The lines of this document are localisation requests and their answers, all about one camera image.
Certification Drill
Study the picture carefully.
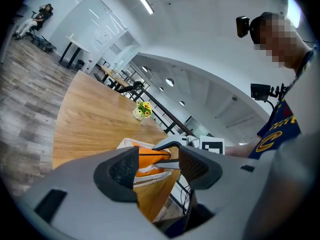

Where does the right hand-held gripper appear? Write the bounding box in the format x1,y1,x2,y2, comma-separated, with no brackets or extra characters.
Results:
151,134,226,171

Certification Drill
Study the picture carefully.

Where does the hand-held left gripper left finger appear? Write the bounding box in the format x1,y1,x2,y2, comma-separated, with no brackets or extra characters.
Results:
13,145,173,240

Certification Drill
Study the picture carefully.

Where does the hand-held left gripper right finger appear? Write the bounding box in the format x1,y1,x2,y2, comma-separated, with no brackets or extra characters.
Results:
178,133,319,240

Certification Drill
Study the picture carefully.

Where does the orange and white box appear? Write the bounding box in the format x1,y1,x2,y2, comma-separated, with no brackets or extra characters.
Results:
131,142,173,178

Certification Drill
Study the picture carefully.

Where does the white tissue box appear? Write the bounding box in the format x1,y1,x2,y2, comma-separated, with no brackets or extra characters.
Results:
115,137,174,186

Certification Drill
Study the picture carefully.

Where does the person's right forearm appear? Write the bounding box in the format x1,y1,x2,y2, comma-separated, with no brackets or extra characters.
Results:
224,135,262,159

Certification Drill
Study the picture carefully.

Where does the sunflower pot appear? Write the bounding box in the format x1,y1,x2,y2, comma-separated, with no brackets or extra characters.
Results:
132,99,154,122

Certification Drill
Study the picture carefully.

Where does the black office chair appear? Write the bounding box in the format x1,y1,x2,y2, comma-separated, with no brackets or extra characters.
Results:
107,80,146,101

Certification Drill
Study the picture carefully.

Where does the person's navy shirt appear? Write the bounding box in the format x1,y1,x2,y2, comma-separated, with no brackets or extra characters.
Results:
248,45,316,160

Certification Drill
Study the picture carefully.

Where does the square wooden table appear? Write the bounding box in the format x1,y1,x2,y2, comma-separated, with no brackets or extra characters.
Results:
52,70,182,223

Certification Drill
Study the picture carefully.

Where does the round wooden table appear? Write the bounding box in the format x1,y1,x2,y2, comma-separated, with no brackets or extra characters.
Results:
99,65,130,89

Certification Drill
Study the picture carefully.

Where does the clear water jug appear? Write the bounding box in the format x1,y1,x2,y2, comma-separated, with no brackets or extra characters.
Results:
83,58,94,74

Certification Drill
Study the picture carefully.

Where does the black trash bin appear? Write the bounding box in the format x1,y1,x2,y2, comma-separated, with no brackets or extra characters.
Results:
74,58,86,71

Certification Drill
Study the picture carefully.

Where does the round white table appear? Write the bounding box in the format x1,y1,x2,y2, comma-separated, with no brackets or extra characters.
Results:
58,34,91,70

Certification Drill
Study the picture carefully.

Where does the person's head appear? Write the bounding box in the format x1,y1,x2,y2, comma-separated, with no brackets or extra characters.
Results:
249,11,315,71

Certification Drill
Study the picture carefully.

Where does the black floor bag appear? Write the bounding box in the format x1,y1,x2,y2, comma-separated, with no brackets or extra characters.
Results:
31,35,58,53

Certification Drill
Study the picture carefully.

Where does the black chest camera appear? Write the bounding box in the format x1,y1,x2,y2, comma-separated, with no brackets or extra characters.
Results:
250,82,287,110

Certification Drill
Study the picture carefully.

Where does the black head camera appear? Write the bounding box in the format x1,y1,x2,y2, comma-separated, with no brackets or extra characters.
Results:
235,15,251,39

